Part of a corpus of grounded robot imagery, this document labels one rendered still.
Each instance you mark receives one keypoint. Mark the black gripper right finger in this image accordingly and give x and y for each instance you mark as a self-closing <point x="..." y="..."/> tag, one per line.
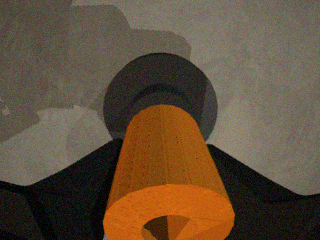
<point x="263" y="210"/>

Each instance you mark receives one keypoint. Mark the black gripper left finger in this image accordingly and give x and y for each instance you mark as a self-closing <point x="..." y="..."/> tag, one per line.
<point x="68" y="205"/>

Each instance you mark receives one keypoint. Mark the dark grey round pedestal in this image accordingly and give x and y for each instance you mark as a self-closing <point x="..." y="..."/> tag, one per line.
<point x="159" y="79"/>

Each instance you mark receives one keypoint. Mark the orange knob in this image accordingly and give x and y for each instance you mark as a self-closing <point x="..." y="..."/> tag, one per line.
<point x="166" y="186"/>

